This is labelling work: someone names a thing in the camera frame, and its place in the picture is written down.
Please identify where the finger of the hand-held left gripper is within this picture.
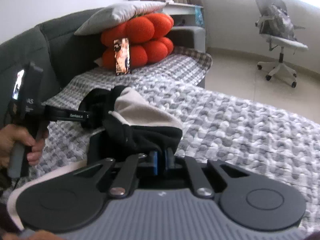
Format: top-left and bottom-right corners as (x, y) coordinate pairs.
(45, 106), (92, 128)

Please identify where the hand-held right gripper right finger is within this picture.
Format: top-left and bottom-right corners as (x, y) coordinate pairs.
(164, 147), (247, 197)

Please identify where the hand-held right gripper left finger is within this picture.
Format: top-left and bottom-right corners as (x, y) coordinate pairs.
(74, 151), (159, 197)

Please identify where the beige and black shirt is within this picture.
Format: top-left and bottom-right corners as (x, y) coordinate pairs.
(7, 86), (183, 230)

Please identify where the person's left hand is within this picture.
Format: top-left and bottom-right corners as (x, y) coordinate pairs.
(0, 124), (45, 168)

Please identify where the grey sofa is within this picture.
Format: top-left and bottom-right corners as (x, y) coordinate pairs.
(0, 7), (207, 130)

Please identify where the grey white quilted blanket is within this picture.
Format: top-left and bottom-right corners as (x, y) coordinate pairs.
(0, 46), (320, 240)

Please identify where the smartphone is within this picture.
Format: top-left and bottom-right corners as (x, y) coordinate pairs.
(113, 37), (132, 75)

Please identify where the white pillow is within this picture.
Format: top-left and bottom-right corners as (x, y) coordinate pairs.
(74, 0), (167, 36)

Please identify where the orange pumpkin cushion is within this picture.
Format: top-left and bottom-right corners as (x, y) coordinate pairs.
(101, 13), (175, 69)

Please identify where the blue plastic bag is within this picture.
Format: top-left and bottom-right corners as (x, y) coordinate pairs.
(195, 6), (204, 27)

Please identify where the white desk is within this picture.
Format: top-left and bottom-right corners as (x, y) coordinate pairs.
(160, 1), (204, 27)

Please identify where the white office chair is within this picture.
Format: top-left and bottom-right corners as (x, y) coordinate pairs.
(253, 0), (308, 88)

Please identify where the grey backpack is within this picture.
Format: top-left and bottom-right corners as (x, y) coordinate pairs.
(266, 5), (298, 40)

